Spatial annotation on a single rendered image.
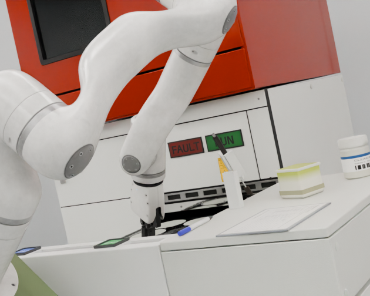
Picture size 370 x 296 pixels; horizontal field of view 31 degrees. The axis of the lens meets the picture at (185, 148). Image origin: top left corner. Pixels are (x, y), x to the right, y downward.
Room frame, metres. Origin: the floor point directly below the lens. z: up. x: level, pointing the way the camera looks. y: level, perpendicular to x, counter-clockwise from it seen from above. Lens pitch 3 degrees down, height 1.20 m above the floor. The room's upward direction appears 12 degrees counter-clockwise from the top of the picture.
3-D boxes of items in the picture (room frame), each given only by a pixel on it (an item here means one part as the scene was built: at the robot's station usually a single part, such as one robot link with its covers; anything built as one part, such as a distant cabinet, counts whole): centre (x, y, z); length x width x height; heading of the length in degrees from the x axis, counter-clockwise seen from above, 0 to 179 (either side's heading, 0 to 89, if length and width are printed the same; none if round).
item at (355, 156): (1.61, -0.40, 1.01); 0.07 x 0.07 x 0.10
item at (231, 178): (1.54, -0.10, 1.03); 0.06 x 0.04 x 0.13; 148
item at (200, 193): (1.95, -0.05, 0.96); 0.44 x 0.01 x 0.02; 58
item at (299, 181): (1.51, -0.24, 1.00); 0.07 x 0.07 x 0.07; 35
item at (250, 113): (2.05, 0.10, 1.02); 0.82 x 0.03 x 0.40; 58
